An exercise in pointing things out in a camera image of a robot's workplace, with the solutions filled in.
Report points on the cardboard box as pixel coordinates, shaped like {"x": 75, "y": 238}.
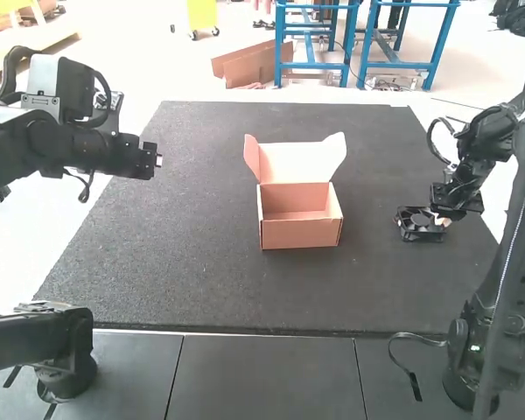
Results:
{"x": 299, "y": 227}

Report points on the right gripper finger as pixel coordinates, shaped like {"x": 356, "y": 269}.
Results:
{"x": 444, "y": 222}

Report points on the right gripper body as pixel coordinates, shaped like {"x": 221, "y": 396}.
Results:
{"x": 457, "y": 201}

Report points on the black square fan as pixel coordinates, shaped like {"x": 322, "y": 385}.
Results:
{"x": 415, "y": 223}

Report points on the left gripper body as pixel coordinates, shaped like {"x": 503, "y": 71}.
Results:
{"x": 133, "y": 157}

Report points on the black mat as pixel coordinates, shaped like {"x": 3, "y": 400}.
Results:
{"x": 179, "y": 219}

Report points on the yellow wheeled cart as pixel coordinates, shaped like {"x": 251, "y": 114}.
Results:
{"x": 201, "y": 13}

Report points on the wooden pallet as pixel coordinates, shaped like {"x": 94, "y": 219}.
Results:
{"x": 9, "y": 17}

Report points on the dark base panel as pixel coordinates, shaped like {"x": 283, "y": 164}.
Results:
{"x": 135, "y": 376}
{"x": 267, "y": 380}
{"x": 385, "y": 394}

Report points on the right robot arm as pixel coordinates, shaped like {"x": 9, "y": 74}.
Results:
{"x": 520, "y": 219}

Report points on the black bag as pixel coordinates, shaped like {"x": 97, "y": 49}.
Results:
{"x": 522, "y": 19}

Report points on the blue workbench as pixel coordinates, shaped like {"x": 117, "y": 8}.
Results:
{"x": 284, "y": 48}
{"x": 367, "y": 44}

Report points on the brown cardboard sheet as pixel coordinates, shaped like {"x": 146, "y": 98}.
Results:
{"x": 254, "y": 65}
{"x": 219, "y": 63}

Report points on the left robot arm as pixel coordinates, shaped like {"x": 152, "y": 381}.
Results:
{"x": 48, "y": 144}

